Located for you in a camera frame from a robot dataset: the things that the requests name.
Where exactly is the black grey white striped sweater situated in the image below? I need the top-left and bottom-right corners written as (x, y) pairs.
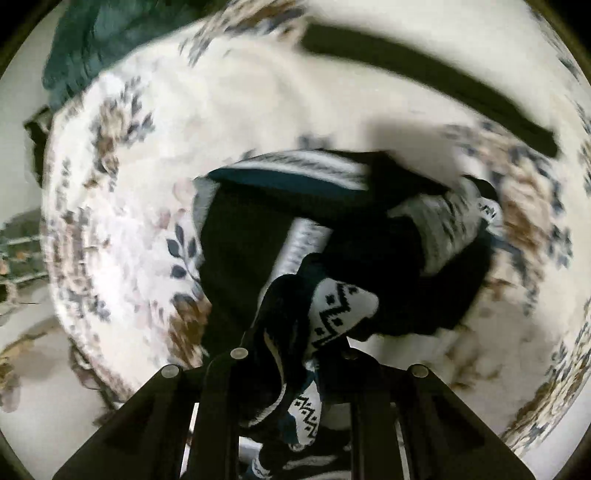
top-left (192, 150), bottom-right (502, 479)

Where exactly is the white floral bed blanket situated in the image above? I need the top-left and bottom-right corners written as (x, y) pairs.
top-left (42, 1), bottom-right (590, 454)

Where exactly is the folded black garment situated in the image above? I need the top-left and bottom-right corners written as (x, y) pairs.
top-left (301, 23), bottom-right (559, 158)

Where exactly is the dark teal plush blanket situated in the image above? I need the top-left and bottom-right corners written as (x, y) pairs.
top-left (42, 0), bottom-right (224, 111)

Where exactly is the green wire rack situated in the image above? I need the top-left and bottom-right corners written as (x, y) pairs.
top-left (1, 209), bottom-right (47, 288)

